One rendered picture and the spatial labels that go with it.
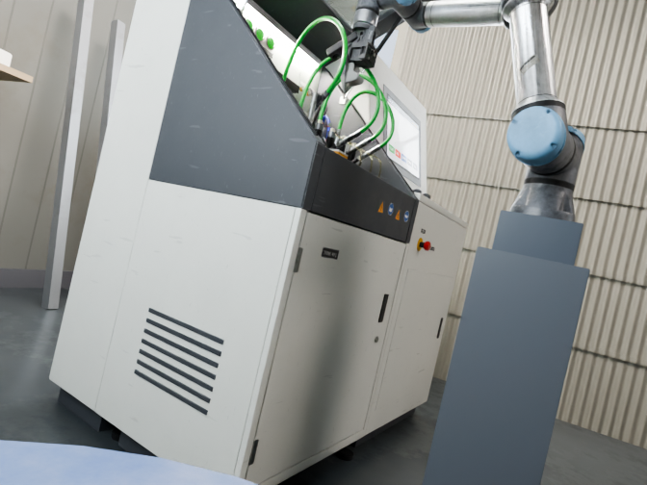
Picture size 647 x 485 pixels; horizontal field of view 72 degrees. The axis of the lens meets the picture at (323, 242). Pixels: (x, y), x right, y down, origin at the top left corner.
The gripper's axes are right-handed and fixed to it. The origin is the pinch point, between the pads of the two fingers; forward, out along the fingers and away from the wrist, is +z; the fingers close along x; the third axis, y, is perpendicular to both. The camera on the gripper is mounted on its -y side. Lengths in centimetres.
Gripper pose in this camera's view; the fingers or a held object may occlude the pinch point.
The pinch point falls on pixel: (344, 89)
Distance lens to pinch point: 152.5
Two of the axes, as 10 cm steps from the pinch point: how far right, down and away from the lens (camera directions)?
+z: -2.3, 9.7, 0.0
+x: 5.2, 1.2, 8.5
